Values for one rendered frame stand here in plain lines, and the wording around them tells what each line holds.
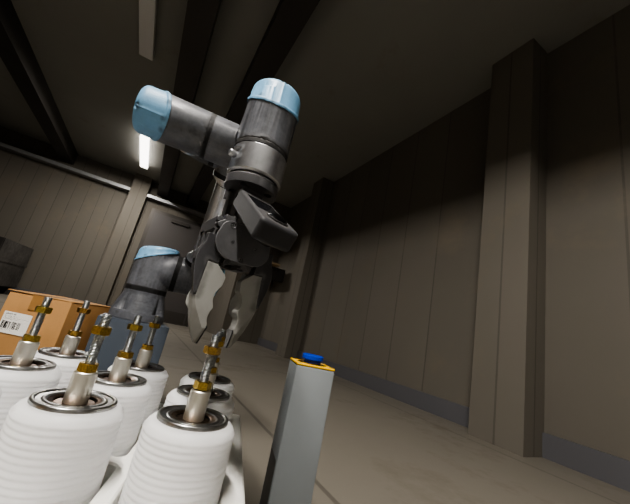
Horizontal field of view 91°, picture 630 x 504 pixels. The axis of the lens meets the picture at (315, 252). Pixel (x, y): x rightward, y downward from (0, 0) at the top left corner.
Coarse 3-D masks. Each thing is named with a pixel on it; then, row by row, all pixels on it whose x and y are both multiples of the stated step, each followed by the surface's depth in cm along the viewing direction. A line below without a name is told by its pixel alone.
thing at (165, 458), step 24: (144, 432) 31; (168, 432) 30; (192, 432) 30; (216, 432) 32; (144, 456) 29; (168, 456) 29; (192, 456) 29; (216, 456) 31; (144, 480) 28; (168, 480) 28; (192, 480) 29; (216, 480) 31
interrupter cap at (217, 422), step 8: (168, 408) 35; (176, 408) 35; (184, 408) 36; (208, 408) 37; (160, 416) 31; (168, 416) 32; (176, 416) 33; (208, 416) 35; (216, 416) 35; (224, 416) 36; (168, 424) 30; (176, 424) 30; (184, 424) 31; (192, 424) 31; (200, 424) 32; (208, 424) 32; (216, 424) 33; (224, 424) 33
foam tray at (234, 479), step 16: (240, 432) 53; (240, 448) 47; (112, 464) 35; (128, 464) 36; (240, 464) 41; (112, 480) 32; (224, 480) 37; (240, 480) 37; (96, 496) 29; (112, 496) 29; (224, 496) 33; (240, 496) 34
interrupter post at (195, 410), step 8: (192, 392) 34; (200, 392) 34; (208, 392) 34; (192, 400) 33; (200, 400) 33; (208, 400) 34; (192, 408) 33; (200, 408) 33; (184, 416) 33; (192, 416) 33; (200, 416) 33
